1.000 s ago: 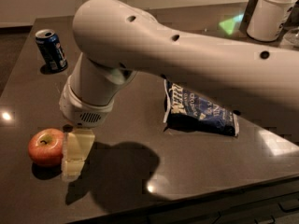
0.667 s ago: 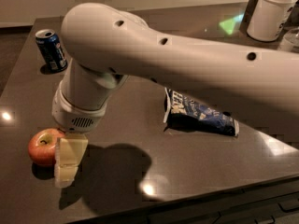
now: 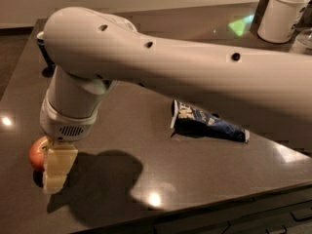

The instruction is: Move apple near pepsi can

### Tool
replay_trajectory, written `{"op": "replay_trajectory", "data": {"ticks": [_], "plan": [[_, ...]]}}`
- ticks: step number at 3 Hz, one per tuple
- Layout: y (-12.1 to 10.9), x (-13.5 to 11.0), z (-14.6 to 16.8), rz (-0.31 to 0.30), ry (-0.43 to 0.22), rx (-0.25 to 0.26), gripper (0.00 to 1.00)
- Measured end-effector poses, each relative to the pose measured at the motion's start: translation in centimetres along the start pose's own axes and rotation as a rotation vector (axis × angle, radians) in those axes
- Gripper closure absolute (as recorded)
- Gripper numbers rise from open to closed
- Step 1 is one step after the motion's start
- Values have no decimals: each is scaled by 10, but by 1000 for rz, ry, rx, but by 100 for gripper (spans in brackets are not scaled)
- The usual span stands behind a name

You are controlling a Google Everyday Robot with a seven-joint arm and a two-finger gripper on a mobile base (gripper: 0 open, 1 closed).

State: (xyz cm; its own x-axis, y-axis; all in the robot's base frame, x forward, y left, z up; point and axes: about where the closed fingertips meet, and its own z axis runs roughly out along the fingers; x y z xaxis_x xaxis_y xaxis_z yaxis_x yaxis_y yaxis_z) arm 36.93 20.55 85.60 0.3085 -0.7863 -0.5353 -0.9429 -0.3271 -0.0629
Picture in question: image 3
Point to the blue kettle chips bag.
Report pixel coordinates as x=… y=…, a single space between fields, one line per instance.
x=192 y=122

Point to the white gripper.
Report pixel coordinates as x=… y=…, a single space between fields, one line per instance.
x=64 y=126

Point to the clear plastic bottle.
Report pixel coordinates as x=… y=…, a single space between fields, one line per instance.
x=302 y=43

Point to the red apple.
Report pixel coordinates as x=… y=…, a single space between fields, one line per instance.
x=37 y=154

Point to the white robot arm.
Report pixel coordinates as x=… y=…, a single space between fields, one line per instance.
x=269 y=92

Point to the blue pepsi can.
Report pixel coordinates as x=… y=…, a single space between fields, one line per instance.
x=41 y=45

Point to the white plastic canister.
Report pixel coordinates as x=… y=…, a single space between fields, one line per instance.
x=280 y=19

